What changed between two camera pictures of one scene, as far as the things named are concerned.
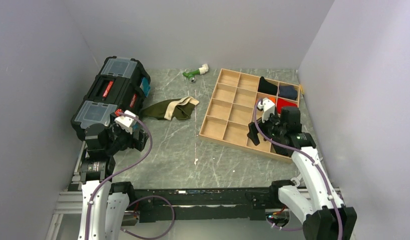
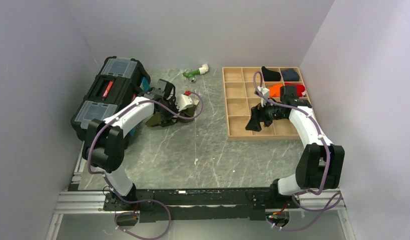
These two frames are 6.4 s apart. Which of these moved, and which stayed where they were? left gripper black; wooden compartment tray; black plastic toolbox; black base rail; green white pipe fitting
Moved: left gripper black; wooden compartment tray
Stayed: black plastic toolbox; black base rail; green white pipe fitting
